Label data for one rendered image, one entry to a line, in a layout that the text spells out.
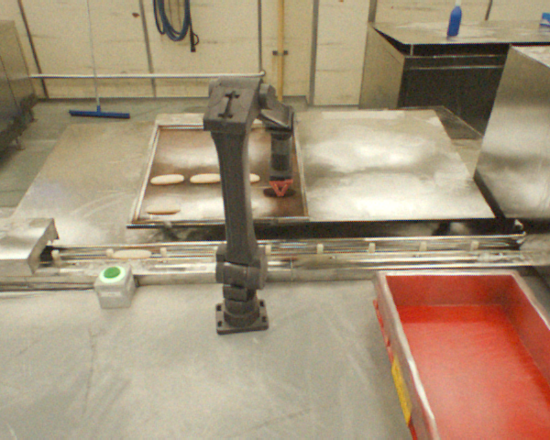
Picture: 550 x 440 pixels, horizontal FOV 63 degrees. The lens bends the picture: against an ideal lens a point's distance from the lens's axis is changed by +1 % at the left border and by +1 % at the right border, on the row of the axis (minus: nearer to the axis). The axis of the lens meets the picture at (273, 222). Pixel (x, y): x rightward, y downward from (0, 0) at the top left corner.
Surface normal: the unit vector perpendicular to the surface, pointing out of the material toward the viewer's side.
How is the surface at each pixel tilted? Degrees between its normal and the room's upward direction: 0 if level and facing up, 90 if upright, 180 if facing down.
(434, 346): 0
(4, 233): 0
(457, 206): 10
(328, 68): 90
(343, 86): 90
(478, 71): 90
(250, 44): 90
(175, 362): 0
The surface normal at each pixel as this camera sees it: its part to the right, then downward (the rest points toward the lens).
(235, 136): -0.23, 0.61
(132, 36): 0.04, 0.56
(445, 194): 0.00, -0.72
